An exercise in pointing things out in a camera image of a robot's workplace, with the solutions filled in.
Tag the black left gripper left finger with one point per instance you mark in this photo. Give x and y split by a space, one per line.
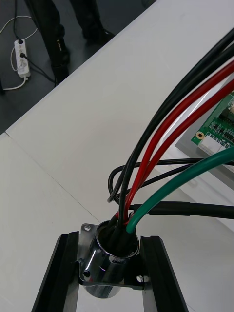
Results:
61 273

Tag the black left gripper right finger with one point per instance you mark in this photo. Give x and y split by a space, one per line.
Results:
161 275

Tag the white power strip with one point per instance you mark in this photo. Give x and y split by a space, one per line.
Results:
22 63

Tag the person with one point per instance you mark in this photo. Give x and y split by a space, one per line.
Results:
92 24

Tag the green circuit board grey frame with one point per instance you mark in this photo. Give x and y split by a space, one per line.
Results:
219 122

